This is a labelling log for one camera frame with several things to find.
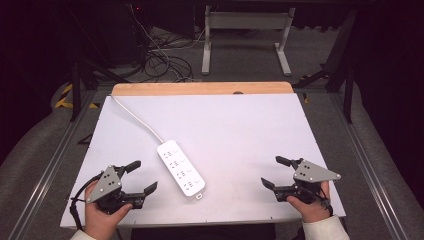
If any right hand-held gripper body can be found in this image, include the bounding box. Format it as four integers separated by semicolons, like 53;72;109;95
272;157;342;205

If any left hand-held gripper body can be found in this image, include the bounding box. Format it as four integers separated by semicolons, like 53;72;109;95
85;164;147;215

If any white power strip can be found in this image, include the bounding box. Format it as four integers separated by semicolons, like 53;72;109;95
156;139;207;201

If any person's right hand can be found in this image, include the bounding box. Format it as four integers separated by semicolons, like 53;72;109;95
286;180;334;224

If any person's left hand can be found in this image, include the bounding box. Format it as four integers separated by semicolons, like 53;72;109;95
83;181;134;240

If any person's dark clothing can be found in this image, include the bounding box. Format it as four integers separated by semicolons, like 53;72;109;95
130;223;277;240

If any black metal stand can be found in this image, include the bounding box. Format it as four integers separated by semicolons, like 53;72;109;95
292;9;357;125
68;53;132;123

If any yellow black hazard tape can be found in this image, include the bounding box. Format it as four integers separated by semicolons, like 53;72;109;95
54;83;101;110

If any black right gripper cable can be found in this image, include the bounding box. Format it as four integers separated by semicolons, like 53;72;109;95
319;187;335;216

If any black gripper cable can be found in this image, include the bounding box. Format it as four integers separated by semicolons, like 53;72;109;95
319;187;335;216
69;171;104;232

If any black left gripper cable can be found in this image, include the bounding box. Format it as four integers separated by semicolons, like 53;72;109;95
69;171;104;232

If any white power strip cable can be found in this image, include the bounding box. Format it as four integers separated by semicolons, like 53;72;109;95
109;95;165;145

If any aluminium floor rail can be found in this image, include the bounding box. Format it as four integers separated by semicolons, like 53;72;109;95
7;89;98;240
327;91;410;240

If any black floor cable bundle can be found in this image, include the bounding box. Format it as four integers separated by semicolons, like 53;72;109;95
133;26;205;83

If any white floor cable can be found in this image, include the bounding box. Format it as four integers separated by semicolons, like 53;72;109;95
128;3;196;83

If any white metal table frame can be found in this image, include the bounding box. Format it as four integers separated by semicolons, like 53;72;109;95
201;4;297;77

